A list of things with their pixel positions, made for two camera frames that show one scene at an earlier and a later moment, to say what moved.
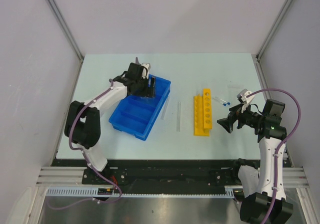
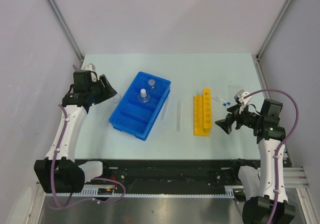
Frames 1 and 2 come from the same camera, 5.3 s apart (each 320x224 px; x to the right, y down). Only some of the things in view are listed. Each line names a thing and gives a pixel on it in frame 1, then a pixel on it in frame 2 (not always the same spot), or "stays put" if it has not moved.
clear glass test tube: x=178 y=117 stays put
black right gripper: x=237 y=109 stays put
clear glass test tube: x=164 y=110 stays put
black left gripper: x=148 y=90 → x=108 y=91
